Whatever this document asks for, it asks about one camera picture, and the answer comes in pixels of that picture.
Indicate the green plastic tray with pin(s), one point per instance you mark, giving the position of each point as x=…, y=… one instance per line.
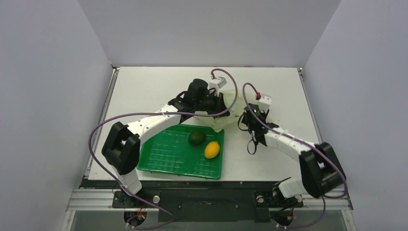
x=169, y=152

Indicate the fake avocado half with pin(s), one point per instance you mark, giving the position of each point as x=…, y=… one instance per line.
x=196, y=138

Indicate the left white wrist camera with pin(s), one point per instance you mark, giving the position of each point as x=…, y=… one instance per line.
x=216, y=84

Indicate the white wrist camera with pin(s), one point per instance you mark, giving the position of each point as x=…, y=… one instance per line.
x=216, y=84
x=264, y=103

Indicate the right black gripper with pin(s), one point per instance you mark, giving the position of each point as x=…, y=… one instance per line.
x=250, y=117

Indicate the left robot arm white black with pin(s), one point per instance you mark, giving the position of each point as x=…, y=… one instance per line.
x=121, y=148

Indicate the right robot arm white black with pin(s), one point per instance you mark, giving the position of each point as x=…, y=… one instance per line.
x=320, y=169

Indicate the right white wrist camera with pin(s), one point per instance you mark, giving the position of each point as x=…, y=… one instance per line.
x=264, y=103

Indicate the yellow fake fruit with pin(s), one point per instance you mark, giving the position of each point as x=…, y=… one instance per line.
x=212, y=150

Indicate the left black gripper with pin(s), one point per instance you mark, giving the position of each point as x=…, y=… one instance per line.
x=219, y=105

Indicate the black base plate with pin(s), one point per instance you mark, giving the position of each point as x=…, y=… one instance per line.
x=205, y=201

